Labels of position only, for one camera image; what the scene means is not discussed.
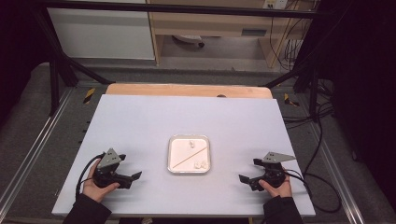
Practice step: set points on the white cabinet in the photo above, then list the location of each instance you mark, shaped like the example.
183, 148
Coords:
102, 34

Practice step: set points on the thin wooden skewer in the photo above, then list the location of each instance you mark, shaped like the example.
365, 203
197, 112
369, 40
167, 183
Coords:
190, 157

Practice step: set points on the square white tray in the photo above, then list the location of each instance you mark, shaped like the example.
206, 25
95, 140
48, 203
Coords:
183, 152

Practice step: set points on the wooden table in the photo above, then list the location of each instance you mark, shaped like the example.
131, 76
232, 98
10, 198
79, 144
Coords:
186, 90

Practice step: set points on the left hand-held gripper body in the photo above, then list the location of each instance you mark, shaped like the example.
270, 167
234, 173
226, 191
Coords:
107, 174

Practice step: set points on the white chair base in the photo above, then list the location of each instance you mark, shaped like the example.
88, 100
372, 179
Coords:
188, 39

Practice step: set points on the black metal frame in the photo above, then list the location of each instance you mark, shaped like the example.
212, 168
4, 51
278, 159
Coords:
174, 8

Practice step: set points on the person's right hand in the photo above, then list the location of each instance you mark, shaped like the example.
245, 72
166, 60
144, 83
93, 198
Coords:
280, 190

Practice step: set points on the light wooden desk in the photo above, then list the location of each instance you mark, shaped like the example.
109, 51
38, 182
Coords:
211, 26

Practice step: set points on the aluminium floor rail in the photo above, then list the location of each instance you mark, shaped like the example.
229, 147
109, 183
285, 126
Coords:
34, 144
336, 169

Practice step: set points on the white power strip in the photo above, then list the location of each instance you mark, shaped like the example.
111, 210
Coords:
275, 3

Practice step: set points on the white table board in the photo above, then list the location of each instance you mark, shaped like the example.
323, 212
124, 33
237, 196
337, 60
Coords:
140, 124

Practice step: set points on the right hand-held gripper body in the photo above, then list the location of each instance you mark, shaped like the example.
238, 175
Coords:
274, 174

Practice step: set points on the white marshmallow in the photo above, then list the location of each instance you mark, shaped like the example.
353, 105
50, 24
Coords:
192, 144
197, 165
204, 163

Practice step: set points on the person's left hand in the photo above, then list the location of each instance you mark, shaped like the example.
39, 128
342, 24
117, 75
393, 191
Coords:
96, 188

